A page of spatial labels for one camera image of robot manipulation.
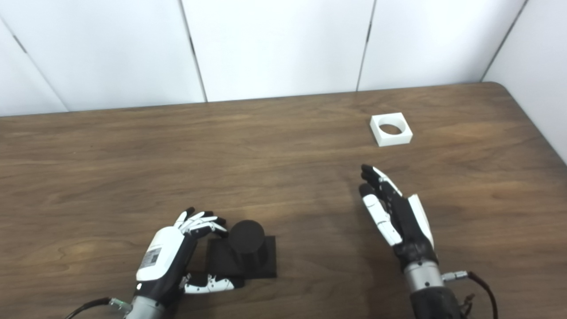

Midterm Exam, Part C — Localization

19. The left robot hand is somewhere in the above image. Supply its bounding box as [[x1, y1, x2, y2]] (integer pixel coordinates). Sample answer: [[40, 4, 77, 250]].
[[135, 207, 245, 306]]

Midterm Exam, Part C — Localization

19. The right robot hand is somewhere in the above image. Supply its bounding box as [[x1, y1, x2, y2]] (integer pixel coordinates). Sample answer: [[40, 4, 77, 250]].
[[358, 164, 439, 269]]

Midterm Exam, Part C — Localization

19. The black peg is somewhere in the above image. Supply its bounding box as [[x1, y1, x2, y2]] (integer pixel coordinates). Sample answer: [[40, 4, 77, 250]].
[[207, 220, 277, 280]]

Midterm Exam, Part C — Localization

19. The white square piece with hole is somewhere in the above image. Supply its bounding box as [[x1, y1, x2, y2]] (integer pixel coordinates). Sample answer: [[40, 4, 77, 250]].
[[370, 112, 413, 147]]

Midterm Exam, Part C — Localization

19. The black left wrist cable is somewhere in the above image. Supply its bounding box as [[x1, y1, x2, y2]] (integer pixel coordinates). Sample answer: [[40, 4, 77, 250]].
[[64, 297, 133, 319]]

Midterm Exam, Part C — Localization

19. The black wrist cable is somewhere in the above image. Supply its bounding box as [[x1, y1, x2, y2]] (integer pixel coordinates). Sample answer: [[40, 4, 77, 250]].
[[442, 270, 499, 319], [64, 297, 133, 319]]

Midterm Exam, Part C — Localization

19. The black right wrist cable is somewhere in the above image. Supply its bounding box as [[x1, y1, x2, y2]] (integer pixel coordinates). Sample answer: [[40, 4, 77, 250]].
[[442, 270, 499, 319]]

